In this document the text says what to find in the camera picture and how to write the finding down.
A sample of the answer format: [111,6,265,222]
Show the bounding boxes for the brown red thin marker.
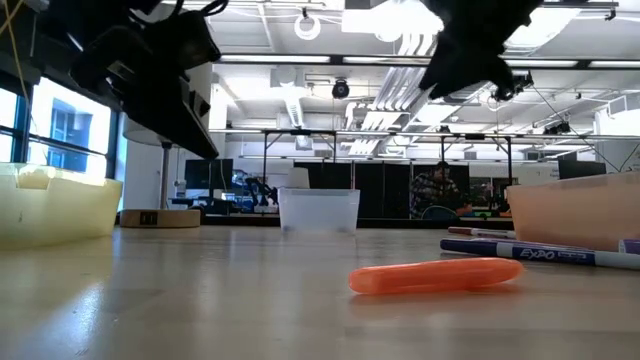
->
[448,226,517,240]

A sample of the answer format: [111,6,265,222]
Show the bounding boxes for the yellow cord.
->
[0,0,29,101]

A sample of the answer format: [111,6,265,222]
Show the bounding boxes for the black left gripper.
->
[69,12,222,160]

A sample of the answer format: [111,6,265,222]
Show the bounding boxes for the black computer monitor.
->
[184,158,235,201]

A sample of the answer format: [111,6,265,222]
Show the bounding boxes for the orange highlighter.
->
[348,257,525,295]

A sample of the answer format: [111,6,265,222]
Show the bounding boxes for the teal chair back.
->
[421,205,461,221]

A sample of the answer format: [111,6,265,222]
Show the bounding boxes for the yellow plastic bin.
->
[0,162,124,250]

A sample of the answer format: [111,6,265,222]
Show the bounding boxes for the white ring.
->
[293,12,323,42]

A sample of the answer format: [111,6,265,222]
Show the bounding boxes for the orange plastic bin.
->
[507,172,640,254]

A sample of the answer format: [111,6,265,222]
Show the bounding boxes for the short purple marker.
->
[492,237,596,250]

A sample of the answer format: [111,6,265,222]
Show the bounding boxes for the purple Expo thin marker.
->
[439,237,640,272]

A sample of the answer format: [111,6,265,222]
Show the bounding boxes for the black background metal frame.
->
[209,127,640,174]

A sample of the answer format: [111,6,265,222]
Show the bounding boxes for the person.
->
[408,160,474,220]

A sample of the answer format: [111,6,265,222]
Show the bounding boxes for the white shade wooden base lamp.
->
[118,62,216,230]

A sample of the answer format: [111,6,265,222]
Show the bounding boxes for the clear plastic bin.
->
[277,188,361,235]

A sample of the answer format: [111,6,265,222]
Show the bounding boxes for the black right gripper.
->
[419,0,544,101]

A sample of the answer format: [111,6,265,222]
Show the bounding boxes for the black partition panels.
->
[293,161,471,220]

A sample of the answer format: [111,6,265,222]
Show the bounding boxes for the wide black monitor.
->
[556,159,608,181]

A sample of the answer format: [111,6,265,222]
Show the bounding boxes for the white cylindrical container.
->
[287,167,312,190]

